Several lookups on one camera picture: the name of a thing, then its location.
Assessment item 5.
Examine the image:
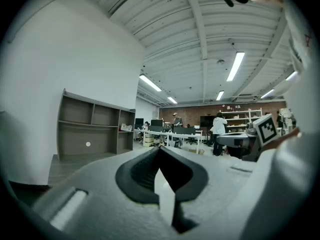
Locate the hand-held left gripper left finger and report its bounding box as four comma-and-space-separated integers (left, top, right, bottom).
29, 146, 178, 240

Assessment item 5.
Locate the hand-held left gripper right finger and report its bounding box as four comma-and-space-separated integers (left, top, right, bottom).
159, 146, 258, 240

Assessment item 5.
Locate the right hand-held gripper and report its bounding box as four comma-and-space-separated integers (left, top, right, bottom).
216, 113, 279, 162

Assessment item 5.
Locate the wooden cubby shelf unit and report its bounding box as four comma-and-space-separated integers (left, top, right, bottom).
56, 88, 137, 162

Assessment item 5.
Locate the person's right forearm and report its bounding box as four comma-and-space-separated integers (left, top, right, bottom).
259, 126, 304, 153

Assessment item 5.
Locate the grey wood-grain board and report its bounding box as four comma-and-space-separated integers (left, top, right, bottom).
47, 148, 136, 186

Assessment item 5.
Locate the white storage rack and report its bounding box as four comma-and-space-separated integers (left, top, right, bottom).
219, 107, 263, 135

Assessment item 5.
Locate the beige storage crate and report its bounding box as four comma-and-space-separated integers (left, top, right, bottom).
143, 133, 155, 147

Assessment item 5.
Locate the white long office table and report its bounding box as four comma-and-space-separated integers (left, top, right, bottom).
133, 128, 203, 147

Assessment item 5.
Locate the person's white t-shirt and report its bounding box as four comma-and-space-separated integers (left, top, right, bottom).
237, 0, 320, 240

